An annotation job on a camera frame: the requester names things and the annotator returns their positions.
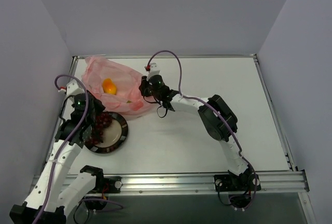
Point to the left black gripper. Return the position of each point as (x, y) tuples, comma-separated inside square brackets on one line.
[(93, 116)]

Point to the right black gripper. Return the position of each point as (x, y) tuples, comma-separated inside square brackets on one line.
[(144, 88)]

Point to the pink plastic bag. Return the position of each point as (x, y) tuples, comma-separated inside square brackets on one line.
[(126, 79)]

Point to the dark red fake grapes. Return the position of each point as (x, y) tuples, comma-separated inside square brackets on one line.
[(102, 122)]

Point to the orange yellow fake mango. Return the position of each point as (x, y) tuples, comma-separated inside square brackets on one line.
[(109, 87)]

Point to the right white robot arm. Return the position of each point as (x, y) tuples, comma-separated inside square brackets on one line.
[(220, 123)]

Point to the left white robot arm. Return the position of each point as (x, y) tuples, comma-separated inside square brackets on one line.
[(48, 202)]

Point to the pink fake peach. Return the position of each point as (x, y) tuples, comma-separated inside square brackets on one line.
[(136, 106)]

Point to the black rimmed round plate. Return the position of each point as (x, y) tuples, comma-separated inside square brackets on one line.
[(114, 136)]

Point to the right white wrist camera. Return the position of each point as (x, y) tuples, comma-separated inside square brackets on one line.
[(152, 70)]

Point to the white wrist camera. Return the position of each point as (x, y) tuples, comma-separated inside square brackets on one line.
[(72, 88), (152, 70)]

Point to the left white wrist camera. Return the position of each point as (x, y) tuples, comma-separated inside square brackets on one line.
[(72, 88)]

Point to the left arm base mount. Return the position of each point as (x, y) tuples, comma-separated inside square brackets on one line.
[(94, 198)]

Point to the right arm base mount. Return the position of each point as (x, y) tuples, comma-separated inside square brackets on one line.
[(237, 191)]

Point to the aluminium front rail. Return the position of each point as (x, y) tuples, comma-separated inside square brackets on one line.
[(204, 183)]

